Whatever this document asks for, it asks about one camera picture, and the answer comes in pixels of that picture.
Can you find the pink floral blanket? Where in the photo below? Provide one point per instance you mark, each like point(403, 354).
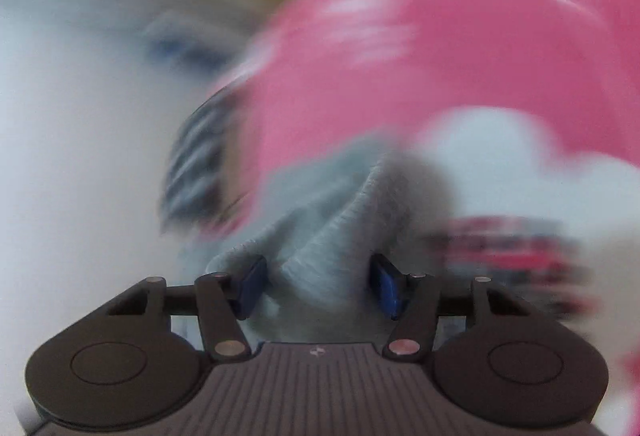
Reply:
point(400, 81)

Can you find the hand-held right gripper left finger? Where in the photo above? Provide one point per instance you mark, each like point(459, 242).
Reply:
point(250, 288)

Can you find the black white checkered garment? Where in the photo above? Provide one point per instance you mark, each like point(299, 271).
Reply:
point(195, 166)

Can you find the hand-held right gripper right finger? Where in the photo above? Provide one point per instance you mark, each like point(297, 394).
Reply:
point(387, 286)

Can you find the blue water bottle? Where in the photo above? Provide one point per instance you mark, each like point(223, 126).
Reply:
point(180, 47)

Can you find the grey knit garment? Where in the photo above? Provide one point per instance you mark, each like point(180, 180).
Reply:
point(330, 236)

